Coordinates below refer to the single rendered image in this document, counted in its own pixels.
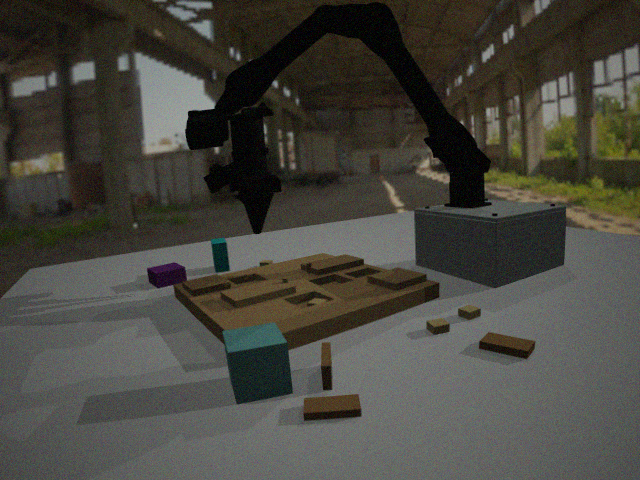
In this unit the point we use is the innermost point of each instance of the tan square puzzle board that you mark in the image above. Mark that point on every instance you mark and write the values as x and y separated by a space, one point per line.
357 294

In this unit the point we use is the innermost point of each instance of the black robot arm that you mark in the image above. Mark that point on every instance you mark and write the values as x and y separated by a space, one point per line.
376 26

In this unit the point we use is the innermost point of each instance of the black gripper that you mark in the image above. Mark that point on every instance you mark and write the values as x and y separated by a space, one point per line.
257 186

